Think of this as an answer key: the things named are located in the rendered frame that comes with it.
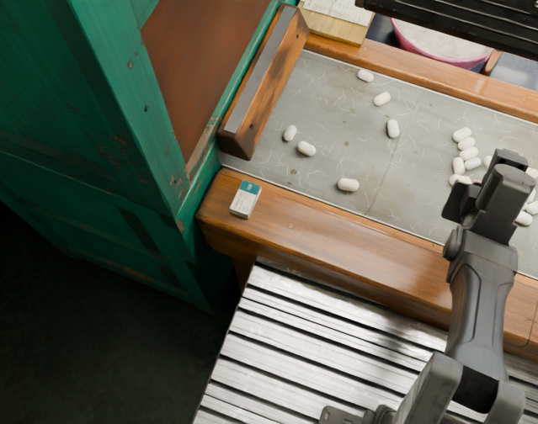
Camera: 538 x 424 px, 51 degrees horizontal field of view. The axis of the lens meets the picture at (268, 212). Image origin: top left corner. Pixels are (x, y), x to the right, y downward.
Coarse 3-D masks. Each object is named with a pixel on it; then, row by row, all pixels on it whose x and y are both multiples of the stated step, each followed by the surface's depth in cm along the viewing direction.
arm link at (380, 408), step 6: (378, 408) 83; (384, 408) 80; (390, 408) 80; (378, 414) 81; (384, 414) 78; (390, 414) 77; (378, 420) 79; (384, 420) 77; (390, 420) 75; (444, 420) 56; (450, 420) 56; (456, 420) 57
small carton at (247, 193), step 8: (248, 184) 98; (256, 184) 98; (240, 192) 97; (248, 192) 97; (256, 192) 97; (240, 200) 97; (248, 200) 97; (256, 200) 98; (232, 208) 96; (240, 208) 96; (248, 208) 96; (248, 216) 97
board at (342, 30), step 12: (312, 12) 113; (312, 24) 111; (324, 24) 111; (336, 24) 111; (348, 24) 111; (360, 24) 111; (324, 36) 112; (336, 36) 110; (348, 36) 110; (360, 36) 110
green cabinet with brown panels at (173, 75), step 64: (0, 0) 49; (64, 0) 45; (128, 0) 53; (192, 0) 70; (256, 0) 94; (0, 64) 66; (64, 64) 56; (128, 64) 57; (192, 64) 77; (0, 128) 88; (64, 128) 77; (128, 128) 63; (192, 128) 86; (128, 192) 87
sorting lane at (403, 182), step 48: (288, 96) 110; (336, 96) 109; (432, 96) 109; (288, 144) 106; (336, 144) 106; (384, 144) 105; (432, 144) 105; (480, 144) 105; (528, 144) 105; (336, 192) 102; (384, 192) 102; (432, 192) 102; (432, 240) 98; (528, 240) 98
